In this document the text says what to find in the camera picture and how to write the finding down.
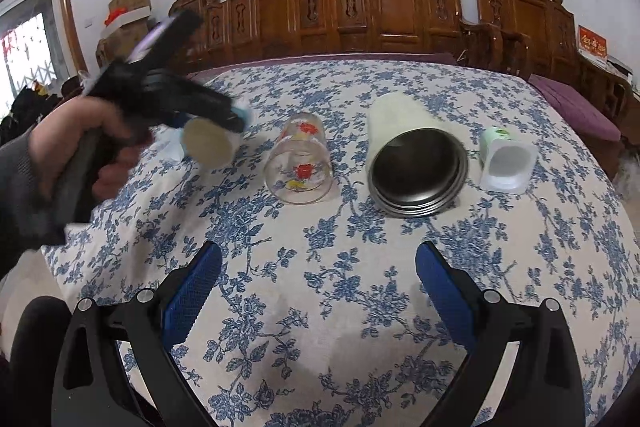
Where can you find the red greeting card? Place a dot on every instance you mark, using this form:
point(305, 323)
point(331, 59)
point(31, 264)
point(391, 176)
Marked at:
point(592, 43)

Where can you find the translucent plastic cup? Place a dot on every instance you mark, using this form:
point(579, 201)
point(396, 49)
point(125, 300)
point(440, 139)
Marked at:
point(167, 144)

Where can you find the purple armchair cushion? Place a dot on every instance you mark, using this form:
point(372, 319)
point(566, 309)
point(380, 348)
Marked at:
point(576, 110)

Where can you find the long carved wooden sofa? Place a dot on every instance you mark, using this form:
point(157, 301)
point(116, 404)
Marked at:
point(240, 31)

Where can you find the carved wooden armchair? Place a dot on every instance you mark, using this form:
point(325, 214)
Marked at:
point(539, 37)

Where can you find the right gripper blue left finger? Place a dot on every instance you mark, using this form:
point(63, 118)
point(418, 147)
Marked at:
point(185, 291)

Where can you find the cream steel thermos cup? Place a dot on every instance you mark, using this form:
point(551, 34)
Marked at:
point(415, 166)

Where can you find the blue floral tablecloth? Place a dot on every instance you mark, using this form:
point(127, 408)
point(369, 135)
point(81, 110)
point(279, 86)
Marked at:
point(319, 317)

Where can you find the purple sofa cushion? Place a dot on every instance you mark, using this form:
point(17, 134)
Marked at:
point(432, 58)

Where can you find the person's left hand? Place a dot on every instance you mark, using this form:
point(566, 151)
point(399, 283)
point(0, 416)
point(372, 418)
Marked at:
point(55, 140)

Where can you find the top cardboard box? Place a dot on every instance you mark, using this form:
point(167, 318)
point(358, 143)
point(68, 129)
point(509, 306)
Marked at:
point(119, 7)

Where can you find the small white yogurt cup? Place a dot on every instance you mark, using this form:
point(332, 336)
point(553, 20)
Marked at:
point(507, 163)

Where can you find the white paper cup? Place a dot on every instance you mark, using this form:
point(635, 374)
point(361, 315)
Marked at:
point(211, 146)

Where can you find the glass cup with red flowers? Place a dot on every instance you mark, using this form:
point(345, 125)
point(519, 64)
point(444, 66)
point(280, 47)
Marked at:
point(298, 169)

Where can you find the large cardboard box stack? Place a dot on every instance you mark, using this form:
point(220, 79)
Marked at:
point(121, 42)

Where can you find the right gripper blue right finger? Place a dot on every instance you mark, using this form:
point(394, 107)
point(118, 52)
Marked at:
point(452, 292)

